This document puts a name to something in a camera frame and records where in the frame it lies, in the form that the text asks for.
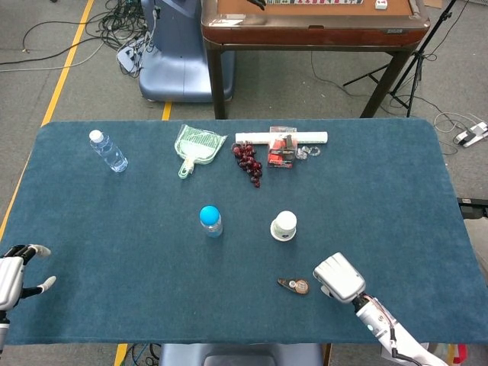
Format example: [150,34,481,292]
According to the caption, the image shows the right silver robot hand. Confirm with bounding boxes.
[313,252,366,304]

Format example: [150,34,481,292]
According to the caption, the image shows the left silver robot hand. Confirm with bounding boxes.
[0,243,57,312]

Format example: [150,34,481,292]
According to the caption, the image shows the brown correction tape dispenser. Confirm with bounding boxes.
[277,278,310,296]

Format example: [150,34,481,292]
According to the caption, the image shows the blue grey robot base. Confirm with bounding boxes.
[138,0,236,103]

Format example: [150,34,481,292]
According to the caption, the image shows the white round jar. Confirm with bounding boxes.
[269,210,298,242]

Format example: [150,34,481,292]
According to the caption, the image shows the grey blue robot torso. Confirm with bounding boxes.
[158,342,325,366]

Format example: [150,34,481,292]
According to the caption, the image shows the clear plastic trinket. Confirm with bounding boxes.
[296,145,321,161]

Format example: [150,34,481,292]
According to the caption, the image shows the red black coffee box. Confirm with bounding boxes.
[267,126,297,169]

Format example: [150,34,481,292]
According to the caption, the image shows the blue table cloth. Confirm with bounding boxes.
[0,118,488,346]

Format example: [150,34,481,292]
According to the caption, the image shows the blue-capped clear bottle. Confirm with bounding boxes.
[199,205,224,239]

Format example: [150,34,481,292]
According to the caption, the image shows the dark red grape bunch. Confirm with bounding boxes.
[233,141,264,188]

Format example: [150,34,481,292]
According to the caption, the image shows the black metal table foot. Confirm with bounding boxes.
[457,197,488,220]

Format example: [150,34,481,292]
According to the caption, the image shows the clear water bottle white cap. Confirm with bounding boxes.
[88,129,129,173]

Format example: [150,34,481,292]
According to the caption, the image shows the white rolled tube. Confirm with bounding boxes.
[235,131,329,146]

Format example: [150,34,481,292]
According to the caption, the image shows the white power strip black plug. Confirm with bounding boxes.
[453,121,488,148]

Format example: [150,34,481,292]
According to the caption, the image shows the light green dustpan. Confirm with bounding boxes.
[174,124,226,180]

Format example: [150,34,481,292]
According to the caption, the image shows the black tripod stand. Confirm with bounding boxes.
[342,0,458,118]

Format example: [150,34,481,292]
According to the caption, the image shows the brown mahjong table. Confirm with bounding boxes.
[201,0,432,120]

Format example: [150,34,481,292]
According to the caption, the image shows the white power strip with plugs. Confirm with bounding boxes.
[116,36,148,74]

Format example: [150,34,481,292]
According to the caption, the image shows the row of mahjong tiles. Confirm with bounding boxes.
[265,0,364,6]

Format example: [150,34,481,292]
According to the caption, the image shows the white coiled cable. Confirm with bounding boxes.
[433,111,488,134]

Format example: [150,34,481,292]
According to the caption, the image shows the long black floor cable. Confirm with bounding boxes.
[0,21,104,66]

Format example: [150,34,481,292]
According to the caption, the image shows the black cable tangle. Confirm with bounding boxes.
[85,0,153,79]

